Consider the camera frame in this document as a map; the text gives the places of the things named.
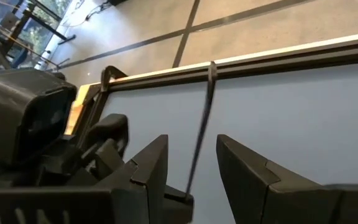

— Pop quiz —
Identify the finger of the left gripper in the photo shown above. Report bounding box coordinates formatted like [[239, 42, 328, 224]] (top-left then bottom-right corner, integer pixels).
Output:
[[162, 185, 195, 224], [81, 113, 129, 180]]

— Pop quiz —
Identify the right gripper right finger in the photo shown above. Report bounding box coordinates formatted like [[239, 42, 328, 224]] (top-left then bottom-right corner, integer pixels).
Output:
[[215, 134, 358, 224]]

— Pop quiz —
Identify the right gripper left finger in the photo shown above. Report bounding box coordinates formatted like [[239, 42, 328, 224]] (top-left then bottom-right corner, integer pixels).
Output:
[[0, 134, 169, 224]]

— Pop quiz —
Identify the dark steel spoon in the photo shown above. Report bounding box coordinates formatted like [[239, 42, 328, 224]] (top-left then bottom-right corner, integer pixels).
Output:
[[184, 61, 218, 200]]

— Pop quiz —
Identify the wooden table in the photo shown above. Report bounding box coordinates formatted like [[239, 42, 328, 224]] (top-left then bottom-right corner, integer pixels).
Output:
[[63, 30, 358, 136]]

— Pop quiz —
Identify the black table clamp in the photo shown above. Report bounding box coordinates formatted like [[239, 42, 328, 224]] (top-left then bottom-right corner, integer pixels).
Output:
[[99, 65, 129, 93]]

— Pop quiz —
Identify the blue-grey table mat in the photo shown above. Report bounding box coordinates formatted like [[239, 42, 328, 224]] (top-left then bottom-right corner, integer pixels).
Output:
[[99, 60, 358, 224]]

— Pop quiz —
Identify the black desk frame by window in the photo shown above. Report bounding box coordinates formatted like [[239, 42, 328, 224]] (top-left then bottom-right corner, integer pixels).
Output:
[[0, 0, 77, 68]]

